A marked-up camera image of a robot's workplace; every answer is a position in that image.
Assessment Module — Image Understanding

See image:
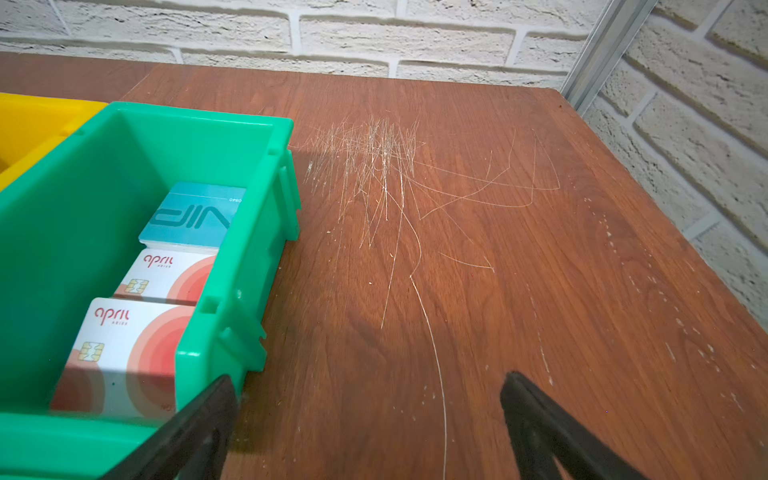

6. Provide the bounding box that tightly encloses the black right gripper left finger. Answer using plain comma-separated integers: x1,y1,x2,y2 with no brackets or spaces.
102,375,239,479

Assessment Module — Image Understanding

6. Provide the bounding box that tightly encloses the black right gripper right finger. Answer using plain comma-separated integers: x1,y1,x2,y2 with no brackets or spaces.
500,371,644,479

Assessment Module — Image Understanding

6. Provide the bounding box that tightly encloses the white red april card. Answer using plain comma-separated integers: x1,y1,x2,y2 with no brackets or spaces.
50,297,194,420
114,248,216,306

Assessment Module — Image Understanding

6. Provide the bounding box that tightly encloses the teal VIP card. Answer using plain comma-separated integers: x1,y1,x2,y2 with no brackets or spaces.
138,182,246,253

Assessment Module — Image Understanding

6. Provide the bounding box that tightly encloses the green plastic bin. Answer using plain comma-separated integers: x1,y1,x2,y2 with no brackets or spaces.
1,102,301,479

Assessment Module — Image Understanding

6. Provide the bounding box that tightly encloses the yellow plastic bin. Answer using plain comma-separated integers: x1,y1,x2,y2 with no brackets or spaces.
0,93,107,190

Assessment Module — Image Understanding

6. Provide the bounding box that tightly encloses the aluminium corner profile right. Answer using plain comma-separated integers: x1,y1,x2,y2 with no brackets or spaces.
560,0,658,116

